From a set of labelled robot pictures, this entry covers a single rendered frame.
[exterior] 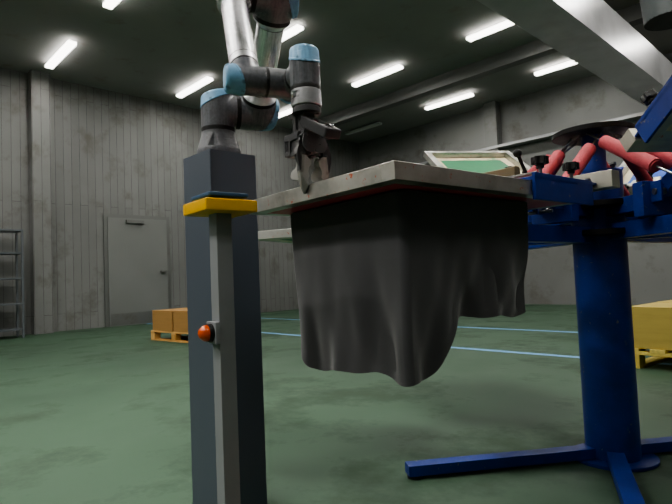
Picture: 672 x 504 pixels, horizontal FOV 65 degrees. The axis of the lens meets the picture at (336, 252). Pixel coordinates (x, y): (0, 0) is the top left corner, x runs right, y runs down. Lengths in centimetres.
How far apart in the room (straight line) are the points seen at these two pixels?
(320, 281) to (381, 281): 22
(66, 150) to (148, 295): 313
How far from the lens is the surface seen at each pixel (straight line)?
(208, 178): 179
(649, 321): 452
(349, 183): 115
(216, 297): 125
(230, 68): 141
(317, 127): 126
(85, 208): 1103
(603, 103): 1214
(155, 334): 781
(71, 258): 1086
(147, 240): 1135
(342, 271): 130
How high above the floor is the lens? 77
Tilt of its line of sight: 3 degrees up
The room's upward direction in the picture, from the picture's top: 2 degrees counter-clockwise
